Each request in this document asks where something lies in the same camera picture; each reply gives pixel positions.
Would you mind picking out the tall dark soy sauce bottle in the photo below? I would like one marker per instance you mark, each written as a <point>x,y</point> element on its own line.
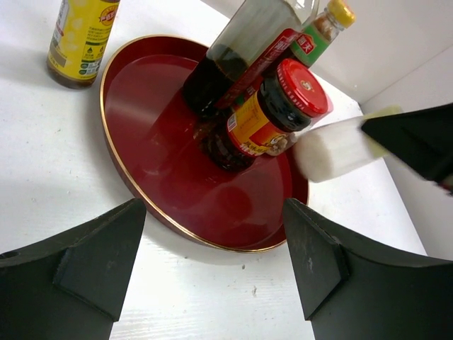
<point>257,34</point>

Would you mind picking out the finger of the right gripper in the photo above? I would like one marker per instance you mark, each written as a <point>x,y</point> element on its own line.
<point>421,139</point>

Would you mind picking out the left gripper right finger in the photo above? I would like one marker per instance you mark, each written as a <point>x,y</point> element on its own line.
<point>353,287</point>

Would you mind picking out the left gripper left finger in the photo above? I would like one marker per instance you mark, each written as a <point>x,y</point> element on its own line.
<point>72,285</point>

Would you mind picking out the red-lid sauce jar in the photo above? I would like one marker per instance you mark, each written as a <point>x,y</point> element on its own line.
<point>285,102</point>

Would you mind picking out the small yellow-label bottle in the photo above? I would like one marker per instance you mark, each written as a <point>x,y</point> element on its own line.
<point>79,41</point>

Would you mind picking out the round red tray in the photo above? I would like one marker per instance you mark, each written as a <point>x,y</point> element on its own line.
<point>149,133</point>

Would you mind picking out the yellow-capped sauce bottle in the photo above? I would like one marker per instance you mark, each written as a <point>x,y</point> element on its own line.
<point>321,32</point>

